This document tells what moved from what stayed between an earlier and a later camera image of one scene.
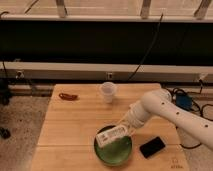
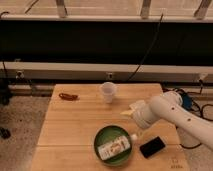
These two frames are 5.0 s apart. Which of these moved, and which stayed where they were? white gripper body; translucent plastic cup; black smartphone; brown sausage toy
Moved: white gripper body
Stayed: black smartphone; translucent plastic cup; brown sausage toy
